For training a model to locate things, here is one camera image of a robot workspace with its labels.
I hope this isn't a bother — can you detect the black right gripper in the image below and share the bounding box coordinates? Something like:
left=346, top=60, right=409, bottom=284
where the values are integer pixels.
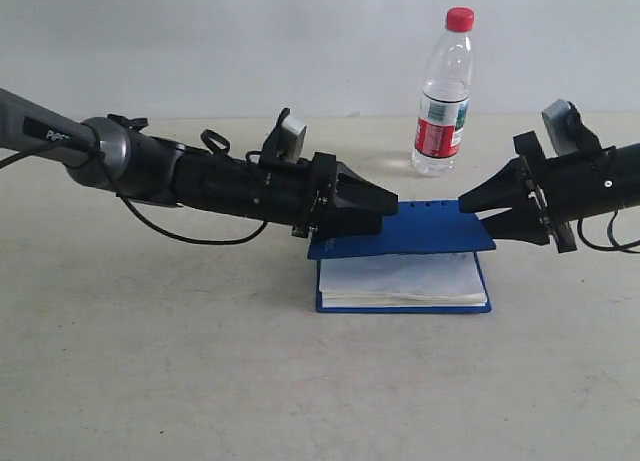
left=458, top=131, right=577, bottom=254

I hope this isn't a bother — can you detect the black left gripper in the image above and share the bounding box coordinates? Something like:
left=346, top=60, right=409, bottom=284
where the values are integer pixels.
left=292, top=152, right=399, bottom=241

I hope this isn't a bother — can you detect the blue ring binder notebook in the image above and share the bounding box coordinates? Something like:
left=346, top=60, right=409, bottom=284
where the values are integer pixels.
left=307, top=199, right=496, bottom=314

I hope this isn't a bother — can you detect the clear water bottle red cap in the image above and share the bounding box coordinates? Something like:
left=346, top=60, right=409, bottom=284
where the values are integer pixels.
left=411, top=6, right=475, bottom=177

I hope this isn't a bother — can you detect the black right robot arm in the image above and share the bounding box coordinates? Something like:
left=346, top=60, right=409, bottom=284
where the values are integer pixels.
left=458, top=131, right=639, bottom=253

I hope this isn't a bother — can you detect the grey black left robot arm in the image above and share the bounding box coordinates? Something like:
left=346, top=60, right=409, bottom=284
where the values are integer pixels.
left=1, top=90, right=399, bottom=239

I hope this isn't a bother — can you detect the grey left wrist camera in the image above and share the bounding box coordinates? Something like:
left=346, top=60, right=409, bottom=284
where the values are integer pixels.
left=260, top=107, right=307, bottom=163

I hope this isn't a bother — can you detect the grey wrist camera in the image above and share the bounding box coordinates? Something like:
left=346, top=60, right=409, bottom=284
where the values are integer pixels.
left=260, top=107, right=307, bottom=163
left=541, top=99, right=590, bottom=156

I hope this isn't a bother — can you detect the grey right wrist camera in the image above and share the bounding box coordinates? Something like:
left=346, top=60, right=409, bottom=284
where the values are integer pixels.
left=541, top=99, right=590, bottom=156

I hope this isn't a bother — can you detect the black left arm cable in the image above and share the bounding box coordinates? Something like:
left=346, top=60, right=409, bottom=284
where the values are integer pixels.
left=0, top=130, right=269, bottom=245

